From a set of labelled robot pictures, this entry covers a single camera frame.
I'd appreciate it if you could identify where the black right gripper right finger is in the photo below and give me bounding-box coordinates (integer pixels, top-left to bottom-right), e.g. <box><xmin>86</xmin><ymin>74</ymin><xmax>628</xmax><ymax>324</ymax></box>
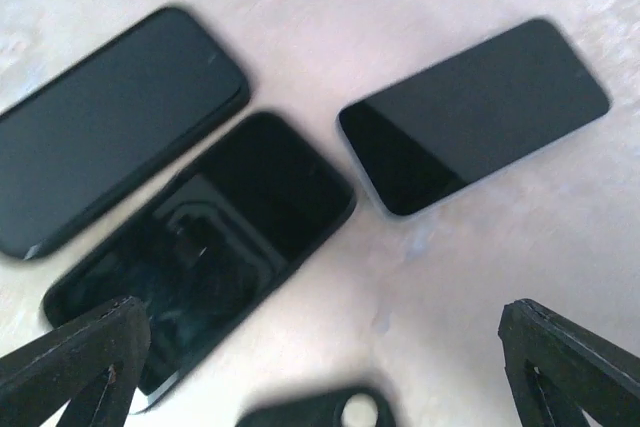
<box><xmin>498</xmin><ymin>299</ymin><xmax>639</xmax><ymax>426</ymax></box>

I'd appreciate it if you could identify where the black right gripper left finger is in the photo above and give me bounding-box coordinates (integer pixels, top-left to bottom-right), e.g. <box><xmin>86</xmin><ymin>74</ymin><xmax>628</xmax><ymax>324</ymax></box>
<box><xmin>1</xmin><ymin>297</ymin><xmax>150</xmax><ymax>426</ymax></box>

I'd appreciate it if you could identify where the black phone case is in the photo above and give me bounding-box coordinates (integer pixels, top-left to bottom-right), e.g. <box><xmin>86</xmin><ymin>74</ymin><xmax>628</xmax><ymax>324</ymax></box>
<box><xmin>236</xmin><ymin>384</ymin><xmax>398</xmax><ymax>426</ymax></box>

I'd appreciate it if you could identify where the white-edged black phone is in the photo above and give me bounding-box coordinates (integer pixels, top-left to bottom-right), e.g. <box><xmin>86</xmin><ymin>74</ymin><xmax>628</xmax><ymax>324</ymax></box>
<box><xmin>337</xmin><ymin>18</ymin><xmax>611</xmax><ymax>218</ymax></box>

